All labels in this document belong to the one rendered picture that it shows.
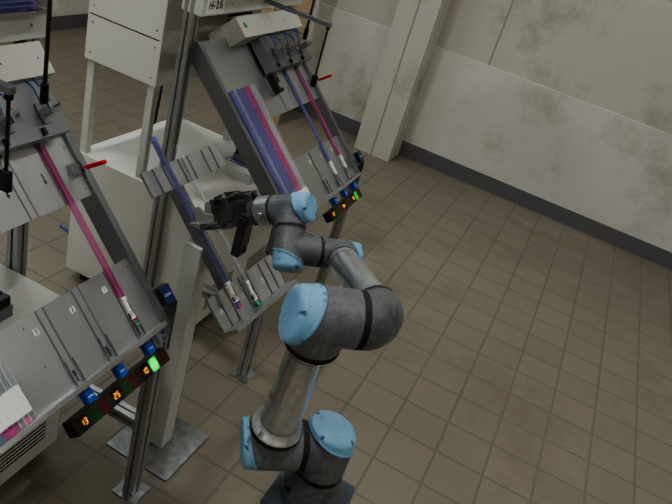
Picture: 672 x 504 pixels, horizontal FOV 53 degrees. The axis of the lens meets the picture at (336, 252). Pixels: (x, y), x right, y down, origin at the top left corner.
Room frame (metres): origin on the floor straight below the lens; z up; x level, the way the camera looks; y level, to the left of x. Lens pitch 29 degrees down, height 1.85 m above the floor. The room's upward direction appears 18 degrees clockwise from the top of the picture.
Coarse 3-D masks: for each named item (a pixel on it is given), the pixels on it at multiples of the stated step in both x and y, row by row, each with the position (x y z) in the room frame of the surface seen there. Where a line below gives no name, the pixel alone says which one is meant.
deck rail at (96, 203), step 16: (80, 160) 1.47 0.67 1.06; (96, 192) 1.46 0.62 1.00; (96, 208) 1.45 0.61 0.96; (96, 224) 1.45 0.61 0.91; (112, 224) 1.44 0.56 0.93; (112, 240) 1.44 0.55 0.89; (112, 256) 1.44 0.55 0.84; (128, 256) 1.43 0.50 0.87; (144, 288) 1.41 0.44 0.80; (160, 320) 1.39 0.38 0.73
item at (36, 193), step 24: (48, 144) 1.43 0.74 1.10; (0, 168) 1.28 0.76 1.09; (24, 168) 1.33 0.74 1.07; (48, 168) 1.39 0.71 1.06; (0, 192) 1.24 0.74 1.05; (24, 192) 1.29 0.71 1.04; (48, 192) 1.35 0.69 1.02; (72, 192) 1.41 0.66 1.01; (0, 216) 1.20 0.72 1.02; (24, 216) 1.25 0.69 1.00
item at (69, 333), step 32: (96, 288) 1.29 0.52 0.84; (128, 288) 1.37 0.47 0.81; (32, 320) 1.11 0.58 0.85; (64, 320) 1.17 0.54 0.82; (96, 320) 1.24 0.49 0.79; (128, 320) 1.31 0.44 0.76; (0, 352) 1.01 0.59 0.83; (32, 352) 1.06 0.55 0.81; (64, 352) 1.12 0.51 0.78; (96, 352) 1.19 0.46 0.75; (32, 384) 1.02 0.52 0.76; (64, 384) 1.07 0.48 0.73
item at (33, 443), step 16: (0, 272) 1.51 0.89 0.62; (16, 272) 1.53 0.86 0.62; (0, 288) 1.45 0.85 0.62; (16, 288) 1.47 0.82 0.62; (32, 288) 1.49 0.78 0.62; (16, 304) 1.40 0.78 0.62; (32, 304) 1.42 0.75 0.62; (16, 320) 1.34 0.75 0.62; (32, 432) 1.38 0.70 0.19; (48, 432) 1.44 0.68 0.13; (16, 448) 1.32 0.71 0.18; (32, 448) 1.38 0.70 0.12; (0, 464) 1.26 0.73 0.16; (16, 464) 1.32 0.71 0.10; (0, 480) 1.27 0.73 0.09
